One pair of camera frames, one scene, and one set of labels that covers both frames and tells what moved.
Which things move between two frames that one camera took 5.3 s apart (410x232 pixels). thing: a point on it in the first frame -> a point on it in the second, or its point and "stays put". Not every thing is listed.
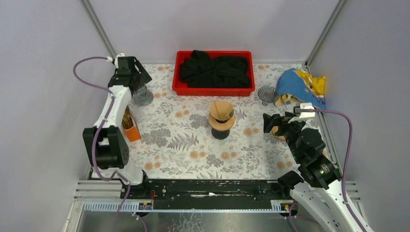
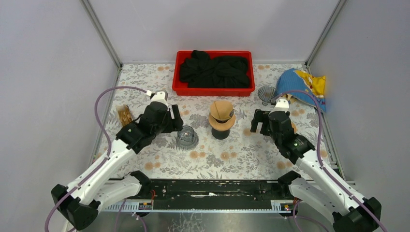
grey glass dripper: [268, 94] stays put
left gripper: [136, 78] -> [175, 118]
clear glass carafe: [142, 96] -> [187, 138]
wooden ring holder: [224, 126] stays put
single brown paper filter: [220, 109] stays put
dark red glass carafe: [220, 135] stays put
